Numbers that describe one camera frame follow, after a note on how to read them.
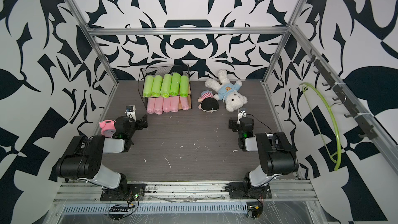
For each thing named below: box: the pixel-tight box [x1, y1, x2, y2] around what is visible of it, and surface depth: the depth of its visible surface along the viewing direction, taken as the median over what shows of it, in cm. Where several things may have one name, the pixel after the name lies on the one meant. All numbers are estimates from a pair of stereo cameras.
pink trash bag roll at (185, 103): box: [179, 95, 190, 111], surface depth 104 cm
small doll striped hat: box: [197, 90, 220, 113], surface depth 103 cm
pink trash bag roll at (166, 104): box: [162, 96, 172, 113], surface depth 101 cm
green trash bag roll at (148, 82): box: [142, 75, 155, 98], surface depth 93 cm
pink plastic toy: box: [98, 119, 117, 138], surface depth 87 cm
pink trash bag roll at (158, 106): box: [153, 96, 164, 115], surface depth 101 cm
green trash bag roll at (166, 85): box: [160, 73, 172, 99], surface depth 91 cm
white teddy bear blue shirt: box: [204, 69, 248, 112], surface depth 107 cm
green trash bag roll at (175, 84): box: [169, 72, 181, 96], surface depth 93 cm
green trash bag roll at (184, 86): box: [179, 75, 190, 98], surface depth 92 cm
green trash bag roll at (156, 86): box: [151, 74, 163, 98], surface depth 92 cm
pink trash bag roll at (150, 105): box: [146, 97, 155, 115], surface depth 101 cm
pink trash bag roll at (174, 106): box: [169, 95, 179, 113], surface depth 103 cm
